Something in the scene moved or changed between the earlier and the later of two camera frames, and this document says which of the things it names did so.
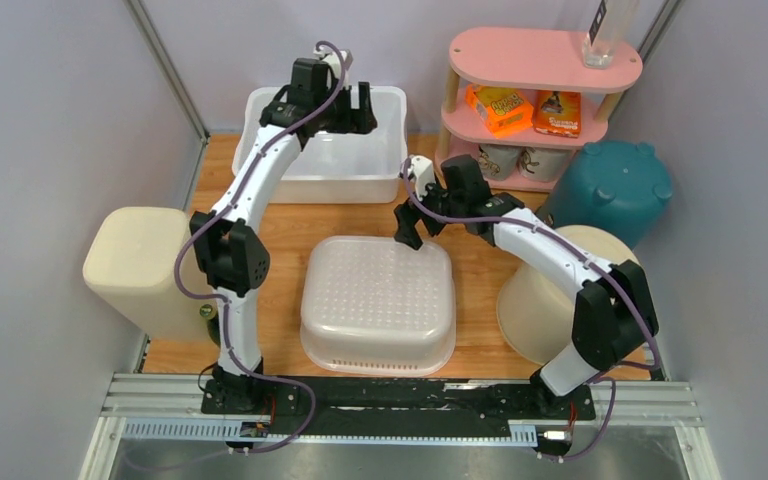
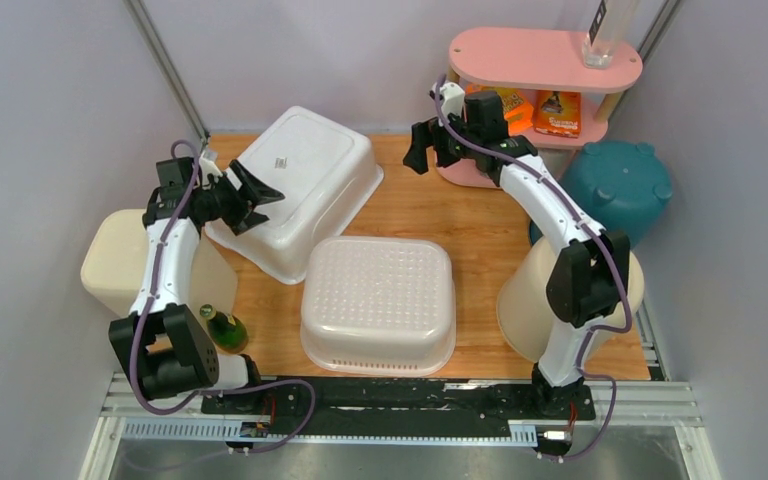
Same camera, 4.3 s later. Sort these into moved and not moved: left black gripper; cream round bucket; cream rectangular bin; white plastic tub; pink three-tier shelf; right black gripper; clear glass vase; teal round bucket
Moved: white plastic tub; right black gripper; left black gripper
Not moved: pink three-tier shelf; clear glass vase; cream rectangular bin; cream round bucket; teal round bucket
